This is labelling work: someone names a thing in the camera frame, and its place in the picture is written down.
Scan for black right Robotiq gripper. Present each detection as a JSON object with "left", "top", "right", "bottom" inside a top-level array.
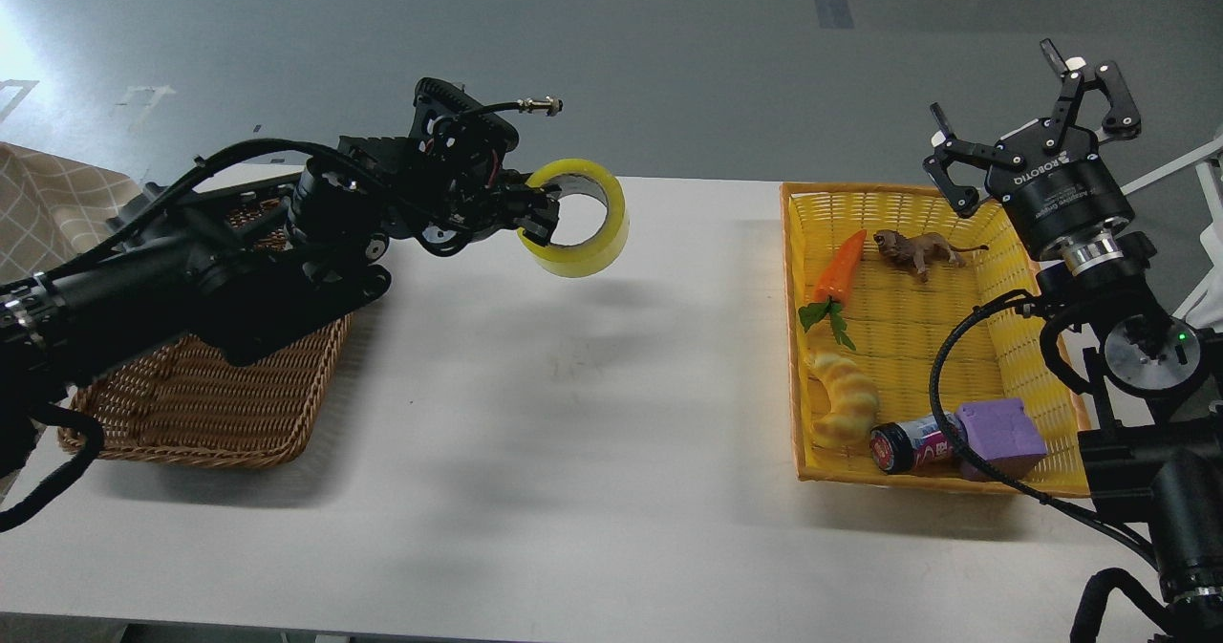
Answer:
[{"left": 923, "top": 38, "right": 1144, "bottom": 263}]

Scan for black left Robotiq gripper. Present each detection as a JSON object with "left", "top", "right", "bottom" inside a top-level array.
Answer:
[{"left": 411, "top": 170, "right": 563, "bottom": 252}]

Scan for yellow tape roll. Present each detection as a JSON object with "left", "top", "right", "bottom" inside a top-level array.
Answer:
[{"left": 517, "top": 159, "right": 630, "bottom": 277}]

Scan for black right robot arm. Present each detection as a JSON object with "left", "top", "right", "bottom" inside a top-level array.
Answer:
[{"left": 923, "top": 39, "right": 1222, "bottom": 642}]

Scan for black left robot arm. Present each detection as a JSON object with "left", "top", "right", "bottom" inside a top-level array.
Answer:
[{"left": 1, "top": 77, "right": 564, "bottom": 531}]

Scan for brown toy lion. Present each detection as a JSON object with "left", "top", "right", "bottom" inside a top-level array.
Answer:
[{"left": 870, "top": 229, "right": 989, "bottom": 285}]

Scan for yellow plastic basket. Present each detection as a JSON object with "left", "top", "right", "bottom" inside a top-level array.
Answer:
[{"left": 779, "top": 182, "right": 1091, "bottom": 499}]

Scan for white clothed person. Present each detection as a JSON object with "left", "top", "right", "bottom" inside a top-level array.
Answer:
[{"left": 1184, "top": 268, "right": 1222, "bottom": 334}]

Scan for orange toy carrot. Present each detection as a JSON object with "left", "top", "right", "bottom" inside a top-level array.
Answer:
[{"left": 796, "top": 229, "right": 868, "bottom": 352}]

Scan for purple foam block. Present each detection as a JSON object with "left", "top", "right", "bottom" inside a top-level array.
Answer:
[{"left": 955, "top": 397, "right": 1049, "bottom": 480}]

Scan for yellow toy croissant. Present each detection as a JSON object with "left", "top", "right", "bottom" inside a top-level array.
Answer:
[{"left": 806, "top": 351, "right": 881, "bottom": 450}]

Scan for red soda can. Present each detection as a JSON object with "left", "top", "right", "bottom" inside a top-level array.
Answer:
[{"left": 868, "top": 413, "right": 963, "bottom": 476}]

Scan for brown wicker basket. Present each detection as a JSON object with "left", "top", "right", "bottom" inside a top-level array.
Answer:
[{"left": 57, "top": 233, "right": 353, "bottom": 469}]

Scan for beige checkered cloth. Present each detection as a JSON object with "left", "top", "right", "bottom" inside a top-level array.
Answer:
[{"left": 1, "top": 142, "right": 139, "bottom": 284}]

